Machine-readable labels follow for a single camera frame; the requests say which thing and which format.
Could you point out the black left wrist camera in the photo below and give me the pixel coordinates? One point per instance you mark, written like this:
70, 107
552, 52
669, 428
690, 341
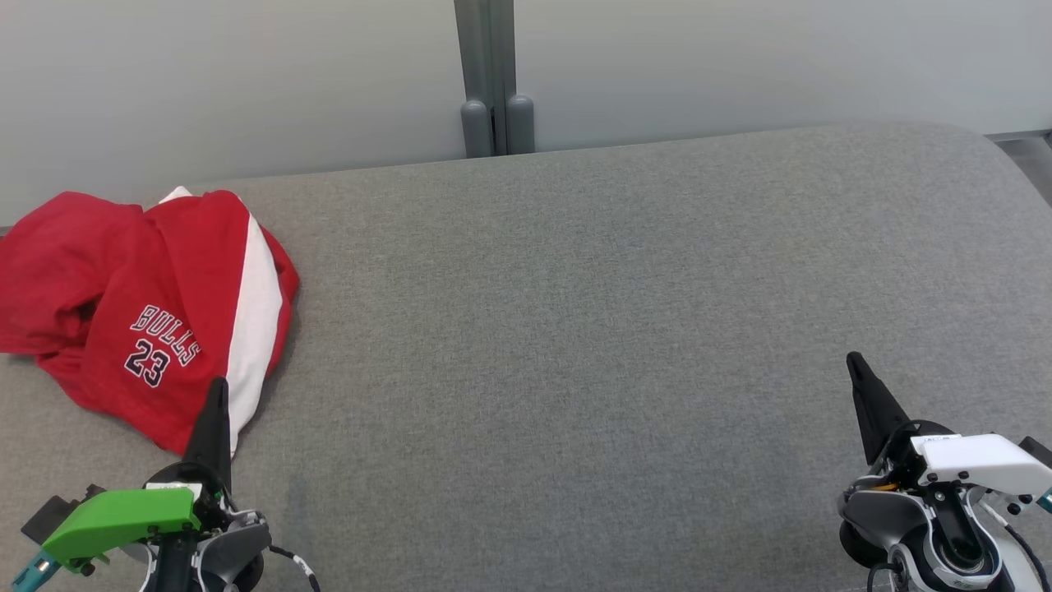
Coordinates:
51, 516

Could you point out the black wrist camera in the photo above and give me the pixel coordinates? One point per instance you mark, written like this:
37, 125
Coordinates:
1037, 450
51, 516

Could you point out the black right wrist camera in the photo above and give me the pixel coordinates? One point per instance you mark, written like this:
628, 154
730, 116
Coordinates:
1037, 450

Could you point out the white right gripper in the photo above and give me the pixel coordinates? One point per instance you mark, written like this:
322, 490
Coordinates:
986, 460

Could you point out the teal left camera plug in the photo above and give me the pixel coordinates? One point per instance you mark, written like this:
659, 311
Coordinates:
33, 569

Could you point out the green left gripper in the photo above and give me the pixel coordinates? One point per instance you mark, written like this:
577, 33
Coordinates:
115, 518

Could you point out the teal right camera plug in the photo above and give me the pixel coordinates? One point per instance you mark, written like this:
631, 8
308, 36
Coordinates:
1046, 500

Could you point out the grey fabric sofa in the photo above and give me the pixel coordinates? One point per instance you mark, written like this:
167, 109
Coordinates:
575, 329

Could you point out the red white-sleeved Bulls jersey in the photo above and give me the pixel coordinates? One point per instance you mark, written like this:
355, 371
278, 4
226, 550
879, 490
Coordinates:
49, 263

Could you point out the grey partition post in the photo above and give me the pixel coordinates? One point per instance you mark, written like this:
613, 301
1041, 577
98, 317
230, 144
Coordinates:
491, 66

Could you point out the grey partition base strip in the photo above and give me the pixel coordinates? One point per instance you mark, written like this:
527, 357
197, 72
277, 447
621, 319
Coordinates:
1027, 136

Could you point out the red Bulls 23 shorts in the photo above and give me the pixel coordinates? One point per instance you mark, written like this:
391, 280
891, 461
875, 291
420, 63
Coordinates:
205, 271

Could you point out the teal camera plug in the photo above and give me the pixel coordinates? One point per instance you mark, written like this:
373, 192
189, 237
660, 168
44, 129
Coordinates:
33, 569
1046, 500

